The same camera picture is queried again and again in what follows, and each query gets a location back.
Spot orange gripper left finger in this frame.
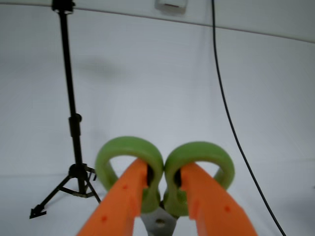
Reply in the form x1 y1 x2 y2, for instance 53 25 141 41
78 159 147 236

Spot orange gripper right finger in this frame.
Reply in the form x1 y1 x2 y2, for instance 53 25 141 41
181 163 257 236

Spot green handled scissors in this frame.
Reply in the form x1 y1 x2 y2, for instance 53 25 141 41
95 136 235 236

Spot black camera tripod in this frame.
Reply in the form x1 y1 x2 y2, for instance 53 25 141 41
29 0 101 219

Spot black cable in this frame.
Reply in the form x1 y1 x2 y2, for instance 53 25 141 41
211 0 287 236

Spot white wall box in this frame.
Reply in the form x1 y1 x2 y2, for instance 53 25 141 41
155 0 188 15

